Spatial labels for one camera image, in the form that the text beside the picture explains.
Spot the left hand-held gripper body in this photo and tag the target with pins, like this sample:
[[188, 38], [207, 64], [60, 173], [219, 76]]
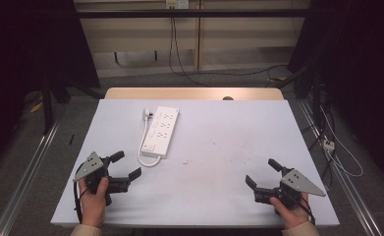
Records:
[[93, 165]]

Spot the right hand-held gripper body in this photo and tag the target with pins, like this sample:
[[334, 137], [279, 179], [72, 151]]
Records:
[[291, 188]]

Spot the person's right hand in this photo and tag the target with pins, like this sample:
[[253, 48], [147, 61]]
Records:
[[291, 214]]

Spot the person's left hand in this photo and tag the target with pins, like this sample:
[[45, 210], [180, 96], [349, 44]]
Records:
[[93, 205]]

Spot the white table board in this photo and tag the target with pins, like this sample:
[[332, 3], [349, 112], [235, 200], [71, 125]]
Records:
[[219, 177]]

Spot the small black floor piece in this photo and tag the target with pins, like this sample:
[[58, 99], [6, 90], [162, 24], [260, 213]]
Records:
[[71, 139]]

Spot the white power plug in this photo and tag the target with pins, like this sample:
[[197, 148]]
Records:
[[147, 113]]

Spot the small white floor power strip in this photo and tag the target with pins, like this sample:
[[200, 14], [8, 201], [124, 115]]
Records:
[[328, 145]]

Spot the black metal stand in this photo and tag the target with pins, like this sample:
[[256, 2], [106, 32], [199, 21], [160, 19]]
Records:
[[48, 105]]

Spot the yellow floor tape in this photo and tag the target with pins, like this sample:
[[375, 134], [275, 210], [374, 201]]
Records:
[[36, 107]]

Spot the wooden table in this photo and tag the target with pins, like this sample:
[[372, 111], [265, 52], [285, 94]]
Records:
[[179, 93]]

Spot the black curtain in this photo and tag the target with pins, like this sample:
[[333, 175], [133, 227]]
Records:
[[22, 49], [359, 65]]

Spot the black horizontal bar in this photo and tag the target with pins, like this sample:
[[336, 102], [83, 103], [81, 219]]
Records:
[[192, 13]]

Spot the aluminium floor rail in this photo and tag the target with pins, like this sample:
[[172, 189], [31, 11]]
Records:
[[346, 190], [26, 183]]

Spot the black wall bracket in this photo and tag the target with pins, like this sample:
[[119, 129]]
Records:
[[135, 58]]

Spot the white wall socket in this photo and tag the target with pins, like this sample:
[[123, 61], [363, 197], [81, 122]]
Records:
[[177, 3]]

